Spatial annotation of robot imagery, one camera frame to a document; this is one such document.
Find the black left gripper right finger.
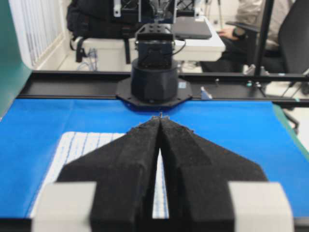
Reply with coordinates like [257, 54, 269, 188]
[159, 118, 295, 232]

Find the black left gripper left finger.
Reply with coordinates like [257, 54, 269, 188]
[32, 120, 160, 232]

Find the white blue striped towel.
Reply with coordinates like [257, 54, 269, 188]
[28, 131, 169, 219]

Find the blue table cloth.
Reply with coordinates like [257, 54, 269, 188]
[0, 99, 309, 218]

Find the white side table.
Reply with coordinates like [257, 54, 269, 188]
[83, 17, 225, 72]

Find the black office chair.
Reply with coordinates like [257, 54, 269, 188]
[220, 0, 309, 73]

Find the dark closed laptop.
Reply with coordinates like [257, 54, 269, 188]
[171, 17, 212, 40]

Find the black backpack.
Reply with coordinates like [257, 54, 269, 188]
[66, 0, 142, 39]

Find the seated person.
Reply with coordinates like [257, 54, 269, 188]
[200, 0, 295, 73]

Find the black vertical pole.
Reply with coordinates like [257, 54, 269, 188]
[254, 0, 274, 76]

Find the black table edge rail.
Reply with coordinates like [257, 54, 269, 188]
[18, 71, 309, 109]

